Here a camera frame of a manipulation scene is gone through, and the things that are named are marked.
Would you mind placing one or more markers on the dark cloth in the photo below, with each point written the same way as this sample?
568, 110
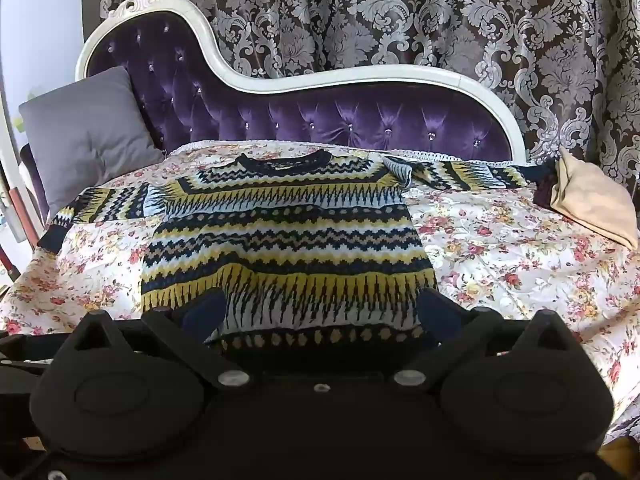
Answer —
546, 190

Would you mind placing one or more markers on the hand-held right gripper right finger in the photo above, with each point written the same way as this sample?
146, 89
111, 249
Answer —
441, 316

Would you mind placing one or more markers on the beige cushion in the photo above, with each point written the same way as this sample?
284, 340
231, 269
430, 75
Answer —
592, 200

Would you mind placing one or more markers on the damask patterned curtain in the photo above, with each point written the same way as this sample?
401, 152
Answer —
400, 15

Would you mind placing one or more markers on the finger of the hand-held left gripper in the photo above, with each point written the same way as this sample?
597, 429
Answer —
25, 345

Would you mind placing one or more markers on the floral blanket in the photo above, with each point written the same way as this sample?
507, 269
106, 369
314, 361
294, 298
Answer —
500, 265

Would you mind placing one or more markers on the purple tufted chaise sofa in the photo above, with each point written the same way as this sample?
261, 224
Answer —
310, 115

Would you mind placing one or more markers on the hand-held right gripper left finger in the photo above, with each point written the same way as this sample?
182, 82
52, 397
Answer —
204, 319

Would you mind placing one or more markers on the striped knit sweater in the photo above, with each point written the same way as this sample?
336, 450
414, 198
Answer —
290, 240

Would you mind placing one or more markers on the grey pillow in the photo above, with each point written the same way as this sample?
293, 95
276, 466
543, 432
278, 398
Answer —
85, 130

